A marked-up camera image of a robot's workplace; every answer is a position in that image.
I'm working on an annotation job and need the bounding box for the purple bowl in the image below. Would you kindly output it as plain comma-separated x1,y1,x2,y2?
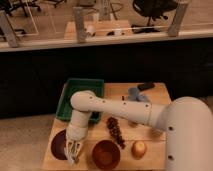
51,130,66,160

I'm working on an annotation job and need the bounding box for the yellow apple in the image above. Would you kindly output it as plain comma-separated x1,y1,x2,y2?
131,141,146,158

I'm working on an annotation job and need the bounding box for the black office chair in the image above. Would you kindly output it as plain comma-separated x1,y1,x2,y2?
131,0,178,34

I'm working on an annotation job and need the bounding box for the green plastic tray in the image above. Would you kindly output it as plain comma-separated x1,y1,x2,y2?
56,78,104,122

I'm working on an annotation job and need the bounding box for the grey post middle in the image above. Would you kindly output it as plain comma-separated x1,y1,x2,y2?
73,7,86,43

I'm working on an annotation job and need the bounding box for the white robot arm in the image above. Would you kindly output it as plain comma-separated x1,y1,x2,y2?
65,91,213,171

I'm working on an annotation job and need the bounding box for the grey post left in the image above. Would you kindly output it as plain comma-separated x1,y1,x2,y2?
0,11,19,48

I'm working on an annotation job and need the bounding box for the bunch of dark grapes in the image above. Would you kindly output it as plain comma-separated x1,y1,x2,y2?
107,117,125,149

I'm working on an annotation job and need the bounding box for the grey post right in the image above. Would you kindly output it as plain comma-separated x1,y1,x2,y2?
167,0,189,37

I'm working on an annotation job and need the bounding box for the wooden board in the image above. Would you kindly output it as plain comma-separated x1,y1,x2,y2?
42,82,172,171

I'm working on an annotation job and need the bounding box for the grey post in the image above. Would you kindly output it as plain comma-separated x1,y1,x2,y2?
167,0,189,37
73,7,86,43
0,11,19,48

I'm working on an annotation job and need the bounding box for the orange-brown bowl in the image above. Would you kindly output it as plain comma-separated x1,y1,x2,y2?
92,140,120,170

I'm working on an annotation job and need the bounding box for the black remote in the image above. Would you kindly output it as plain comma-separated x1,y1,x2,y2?
137,82,155,91

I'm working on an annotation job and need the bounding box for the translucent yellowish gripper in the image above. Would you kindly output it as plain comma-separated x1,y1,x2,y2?
64,140,83,159

